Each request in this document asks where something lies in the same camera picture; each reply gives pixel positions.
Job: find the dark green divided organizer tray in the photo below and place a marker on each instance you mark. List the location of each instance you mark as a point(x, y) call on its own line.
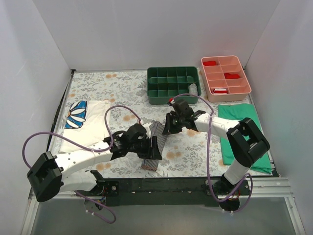
point(164, 83)

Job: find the red rolled cloth top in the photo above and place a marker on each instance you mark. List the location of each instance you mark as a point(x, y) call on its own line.
point(209, 63)

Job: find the red white rolled cloth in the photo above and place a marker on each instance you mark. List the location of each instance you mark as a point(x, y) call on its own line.
point(219, 91)

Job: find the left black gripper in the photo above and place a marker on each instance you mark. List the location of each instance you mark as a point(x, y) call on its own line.
point(150, 146)

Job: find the floral patterned table mat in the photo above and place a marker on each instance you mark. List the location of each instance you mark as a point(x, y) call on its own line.
point(187, 154)

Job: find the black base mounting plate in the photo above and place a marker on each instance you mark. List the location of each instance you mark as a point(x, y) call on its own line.
point(159, 191)

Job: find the pink divided organizer tray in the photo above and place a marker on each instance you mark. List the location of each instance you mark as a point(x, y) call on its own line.
point(224, 79)

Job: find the white cloth with blue flower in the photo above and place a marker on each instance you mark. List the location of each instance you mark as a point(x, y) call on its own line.
point(85, 123)

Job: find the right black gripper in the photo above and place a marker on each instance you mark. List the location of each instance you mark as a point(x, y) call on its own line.
point(173, 121)

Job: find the rolled grey striped underwear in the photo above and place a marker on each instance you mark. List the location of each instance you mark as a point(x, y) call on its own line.
point(192, 88)

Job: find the grey striped underwear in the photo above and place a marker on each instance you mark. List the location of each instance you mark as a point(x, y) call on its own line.
point(192, 88)
point(155, 129)

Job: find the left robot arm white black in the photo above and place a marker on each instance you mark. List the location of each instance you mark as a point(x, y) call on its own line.
point(52, 174)

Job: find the red rolled cloth middle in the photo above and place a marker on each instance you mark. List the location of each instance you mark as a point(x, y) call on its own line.
point(229, 76)

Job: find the green folded cloth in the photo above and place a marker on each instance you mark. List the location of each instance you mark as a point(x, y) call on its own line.
point(239, 112)

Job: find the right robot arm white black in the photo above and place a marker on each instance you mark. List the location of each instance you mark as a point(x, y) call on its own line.
point(247, 142)

